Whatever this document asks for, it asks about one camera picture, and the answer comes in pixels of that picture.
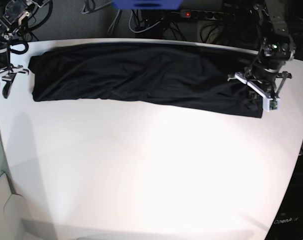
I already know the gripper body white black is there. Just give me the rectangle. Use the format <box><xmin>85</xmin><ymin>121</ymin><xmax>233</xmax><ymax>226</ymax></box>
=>
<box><xmin>0</xmin><ymin>65</ymin><xmax>29</xmax><ymax>87</ymax></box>
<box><xmin>227</xmin><ymin>71</ymin><xmax>292</xmax><ymax>100</ymax></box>

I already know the dark navy long-sleeve shirt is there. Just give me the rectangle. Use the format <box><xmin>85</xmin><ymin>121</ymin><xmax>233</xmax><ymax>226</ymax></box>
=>
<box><xmin>28</xmin><ymin>43</ymin><xmax>263</xmax><ymax>118</ymax></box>

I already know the black OpenArm base box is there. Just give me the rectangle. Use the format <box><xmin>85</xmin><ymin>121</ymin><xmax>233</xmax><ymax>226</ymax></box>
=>
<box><xmin>266</xmin><ymin>155</ymin><xmax>303</xmax><ymax>240</ymax></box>

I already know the blue box at top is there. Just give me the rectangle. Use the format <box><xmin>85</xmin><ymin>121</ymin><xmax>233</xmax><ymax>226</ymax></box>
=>
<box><xmin>112</xmin><ymin>0</ymin><xmax>182</xmax><ymax>10</ymax></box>

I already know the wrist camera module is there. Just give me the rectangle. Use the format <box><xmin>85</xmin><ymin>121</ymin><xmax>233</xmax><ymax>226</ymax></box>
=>
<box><xmin>262</xmin><ymin>98</ymin><xmax>280</xmax><ymax>112</ymax></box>

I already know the black power strip red switch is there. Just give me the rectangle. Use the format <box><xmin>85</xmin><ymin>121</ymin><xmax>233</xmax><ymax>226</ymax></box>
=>
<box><xmin>179</xmin><ymin>9</ymin><xmax>228</xmax><ymax>21</ymax></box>

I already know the white cable on floor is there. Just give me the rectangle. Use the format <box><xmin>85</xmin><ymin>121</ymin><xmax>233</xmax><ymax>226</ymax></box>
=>
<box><xmin>107</xmin><ymin>9</ymin><xmax>164</xmax><ymax>35</ymax></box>

